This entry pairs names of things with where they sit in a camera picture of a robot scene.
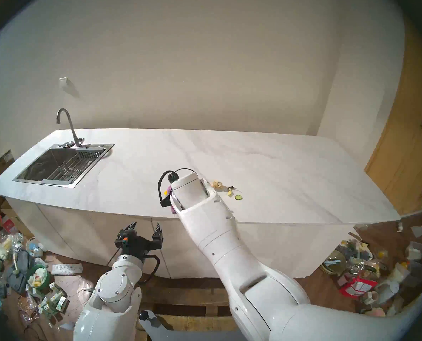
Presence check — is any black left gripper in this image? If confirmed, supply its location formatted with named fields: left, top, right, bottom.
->
left=115, top=221, right=163, bottom=261

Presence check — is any purple grey fluffy cloth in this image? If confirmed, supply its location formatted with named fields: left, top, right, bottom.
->
left=164, top=183, right=179, bottom=215

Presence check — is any white mesh cloth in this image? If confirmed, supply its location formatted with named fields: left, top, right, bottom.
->
left=51, top=263, right=83, bottom=276

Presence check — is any wooden pallet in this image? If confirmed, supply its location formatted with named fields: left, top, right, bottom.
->
left=136, top=285, right=234, bottom=341

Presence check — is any clear round container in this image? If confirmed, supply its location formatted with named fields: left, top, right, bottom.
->
left=26, top=237, right=45, bottom=257

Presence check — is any green bowl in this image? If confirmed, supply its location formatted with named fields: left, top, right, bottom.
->
left=27, top=265, right=51, bottom=291

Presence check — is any steel gooseneck faucet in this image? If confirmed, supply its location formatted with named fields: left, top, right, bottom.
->
left=56, top=108, right=91, bottom=148

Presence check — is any stainless steel sink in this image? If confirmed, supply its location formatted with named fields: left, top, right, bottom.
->
left=13, top=143, right=115, bottom=188

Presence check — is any grey fabric pouch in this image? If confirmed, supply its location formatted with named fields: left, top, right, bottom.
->
left=6, top=251, right=34, bottom=294

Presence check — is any white red plastic bag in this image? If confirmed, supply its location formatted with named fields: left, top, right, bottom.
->
left=0, top=214, right=18, bottom=234

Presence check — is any olive round tray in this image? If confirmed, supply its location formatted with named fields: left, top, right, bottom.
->
left=320, top=251, right=347, bottom=276

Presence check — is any red white snack bag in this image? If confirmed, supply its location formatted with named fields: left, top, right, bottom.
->
left=341, top=276, right=378, bottom=300

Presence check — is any wooden room door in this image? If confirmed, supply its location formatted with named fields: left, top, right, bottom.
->
left=364, top=22, right=422, bottom=216

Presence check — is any clear plastic box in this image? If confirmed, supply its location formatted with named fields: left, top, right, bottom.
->
left=405, top=241, right=422, bottom=261

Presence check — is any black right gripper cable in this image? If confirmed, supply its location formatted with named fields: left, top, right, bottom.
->
left=158, top=168, right=197, bottom=207

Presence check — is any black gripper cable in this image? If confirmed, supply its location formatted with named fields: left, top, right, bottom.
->
left=140, top=254, right=161, bottom=285
left=158, top=168, right=197, bottom=207

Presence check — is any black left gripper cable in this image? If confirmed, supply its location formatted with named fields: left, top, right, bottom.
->
left=140, top=254, right=161, bottom=285

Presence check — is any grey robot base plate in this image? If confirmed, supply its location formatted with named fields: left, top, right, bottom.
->
left=139, top=310, right=233, bottom=341

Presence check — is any wire sink rack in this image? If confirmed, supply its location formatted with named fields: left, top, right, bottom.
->
left=46, top=156, right=98, bottom=183

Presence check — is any black floor cable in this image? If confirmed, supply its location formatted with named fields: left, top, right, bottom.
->
left=18, top=298, right=48, bottom=341

